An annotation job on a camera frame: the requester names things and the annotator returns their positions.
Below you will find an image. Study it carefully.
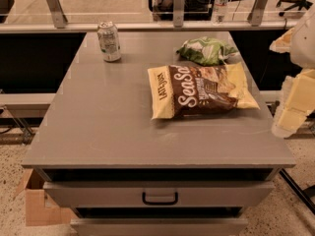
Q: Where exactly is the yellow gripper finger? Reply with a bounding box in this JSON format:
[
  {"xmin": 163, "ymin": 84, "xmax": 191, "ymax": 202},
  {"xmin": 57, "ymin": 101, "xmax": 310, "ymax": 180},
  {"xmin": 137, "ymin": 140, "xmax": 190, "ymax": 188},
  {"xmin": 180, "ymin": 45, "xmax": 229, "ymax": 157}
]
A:
[
  {"xmin": 270, "ymin": 29, "xmax": 293, "ymax": 53},
  {"xmin": 272, "ymin": 69, "xmax": 315, "ymax": 138}
]

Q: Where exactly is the brown sea salt chip bag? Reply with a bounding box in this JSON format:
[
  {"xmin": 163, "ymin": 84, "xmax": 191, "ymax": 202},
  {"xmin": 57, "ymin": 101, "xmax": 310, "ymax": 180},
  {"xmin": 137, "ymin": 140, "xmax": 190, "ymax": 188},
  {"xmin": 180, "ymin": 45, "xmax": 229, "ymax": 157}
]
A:
[{"xmin": 148, "ymin": 63, "xmax": 259, "ymax": 119}]

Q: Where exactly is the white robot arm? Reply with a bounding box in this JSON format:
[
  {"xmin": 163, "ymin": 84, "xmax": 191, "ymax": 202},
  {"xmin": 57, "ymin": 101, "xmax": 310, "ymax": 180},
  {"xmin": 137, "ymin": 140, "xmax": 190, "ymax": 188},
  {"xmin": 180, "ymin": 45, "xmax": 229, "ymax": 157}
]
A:
[{"xmin": 270, "ymin": 7, "xmax": 315, "ymax": 138}]

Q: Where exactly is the green chip bag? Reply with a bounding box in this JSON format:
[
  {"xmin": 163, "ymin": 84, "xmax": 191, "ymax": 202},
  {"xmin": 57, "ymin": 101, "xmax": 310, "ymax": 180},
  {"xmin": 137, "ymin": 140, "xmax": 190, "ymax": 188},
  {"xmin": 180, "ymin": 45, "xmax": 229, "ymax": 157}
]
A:
[{"xmin": 177, "ymin": 36, "xmax": 238, "ymax": 66}]

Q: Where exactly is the white 7up can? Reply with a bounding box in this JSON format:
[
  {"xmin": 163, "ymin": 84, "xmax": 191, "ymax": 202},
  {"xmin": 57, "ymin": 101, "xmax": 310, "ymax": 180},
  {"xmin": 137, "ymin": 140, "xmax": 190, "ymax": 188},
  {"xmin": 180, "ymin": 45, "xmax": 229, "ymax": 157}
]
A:
[{"xmin": 97, "ymin": 22, "xmax": 121, "ymax": 62}]

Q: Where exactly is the black office chair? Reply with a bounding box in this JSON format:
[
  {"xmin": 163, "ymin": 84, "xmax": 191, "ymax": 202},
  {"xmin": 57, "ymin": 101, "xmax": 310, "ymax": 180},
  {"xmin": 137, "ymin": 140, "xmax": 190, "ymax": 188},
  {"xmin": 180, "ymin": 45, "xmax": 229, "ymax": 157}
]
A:
[{"xmin": 276, "ymin": 0, "xmax": 313, "ymax": 17}]

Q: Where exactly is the clear plastic water bottle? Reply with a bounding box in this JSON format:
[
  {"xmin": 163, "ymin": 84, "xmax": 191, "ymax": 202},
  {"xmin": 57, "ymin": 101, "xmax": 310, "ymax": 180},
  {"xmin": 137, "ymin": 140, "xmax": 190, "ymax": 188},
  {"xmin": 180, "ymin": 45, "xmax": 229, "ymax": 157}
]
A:
[{"xmin": 212, "ymin": 0, "xmax": 229, "ymax": 25}]

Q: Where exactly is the lower grey drawer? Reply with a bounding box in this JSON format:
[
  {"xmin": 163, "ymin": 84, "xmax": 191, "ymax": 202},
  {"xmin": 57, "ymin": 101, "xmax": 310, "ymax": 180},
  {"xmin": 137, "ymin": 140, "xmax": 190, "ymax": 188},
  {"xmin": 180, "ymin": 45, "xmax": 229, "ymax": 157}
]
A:
[{"xmin": 70, "ymin": 218, "xmax": 247, "ymax": 236}]

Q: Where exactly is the grey drawer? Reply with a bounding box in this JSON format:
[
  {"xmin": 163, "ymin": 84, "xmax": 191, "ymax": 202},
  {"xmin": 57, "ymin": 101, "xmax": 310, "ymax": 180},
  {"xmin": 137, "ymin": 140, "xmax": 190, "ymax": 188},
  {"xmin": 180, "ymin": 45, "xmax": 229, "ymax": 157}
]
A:
[
  {"xmin": 43, "ymin": 181, "xmax": 274, "ymax": 208},
  {"xmin": 70, "ymin": 218, "xmax": 247, "ymax": 236}
]

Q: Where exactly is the grey metal railing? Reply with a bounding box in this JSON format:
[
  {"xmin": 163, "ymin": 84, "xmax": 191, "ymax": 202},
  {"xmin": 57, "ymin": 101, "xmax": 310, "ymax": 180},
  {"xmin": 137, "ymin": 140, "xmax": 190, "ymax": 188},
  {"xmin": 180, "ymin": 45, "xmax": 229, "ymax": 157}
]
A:
[{"xmin": 0, "ymin": 0, "xmax": 300, "ymax": 33}]

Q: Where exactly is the upper grey drawer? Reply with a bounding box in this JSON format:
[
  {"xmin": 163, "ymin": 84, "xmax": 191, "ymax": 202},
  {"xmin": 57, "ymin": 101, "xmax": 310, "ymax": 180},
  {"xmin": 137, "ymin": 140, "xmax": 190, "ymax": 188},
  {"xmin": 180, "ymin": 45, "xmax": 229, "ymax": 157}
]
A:
[{"xmin": 43, "ymin": 181, "xmax": 274, "ymax": 208}]

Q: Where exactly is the brown cardboard box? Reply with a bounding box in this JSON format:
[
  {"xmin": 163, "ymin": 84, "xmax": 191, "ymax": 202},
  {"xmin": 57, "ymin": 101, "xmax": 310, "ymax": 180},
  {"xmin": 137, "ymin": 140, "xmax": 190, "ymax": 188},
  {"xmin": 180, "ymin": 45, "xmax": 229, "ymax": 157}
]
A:
[{"xmin": 14, "ymin": 169, "xmax": 76, "ymax": 226}]

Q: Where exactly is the black drawer handle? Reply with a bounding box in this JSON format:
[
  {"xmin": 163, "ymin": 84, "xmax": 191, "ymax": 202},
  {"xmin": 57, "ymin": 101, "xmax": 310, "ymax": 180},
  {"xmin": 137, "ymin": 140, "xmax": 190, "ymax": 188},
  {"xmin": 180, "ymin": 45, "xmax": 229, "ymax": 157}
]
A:
[{"xmin": 142, "ymin": 192, "xmax": 179, "ymax": 206}]

